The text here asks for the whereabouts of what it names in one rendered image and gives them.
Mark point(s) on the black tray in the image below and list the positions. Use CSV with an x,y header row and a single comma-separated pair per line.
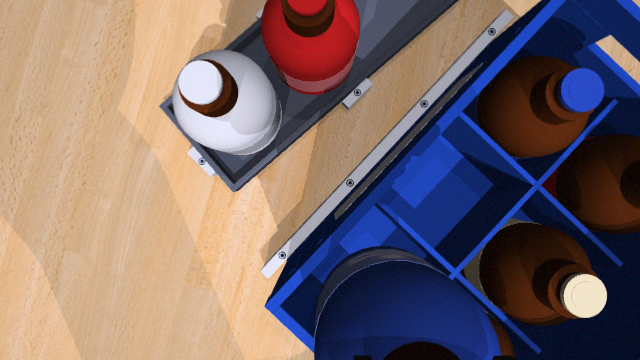
x,y
382,24

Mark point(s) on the blue bottle with dark brown neck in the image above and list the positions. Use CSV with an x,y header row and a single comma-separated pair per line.
x,y
391,304

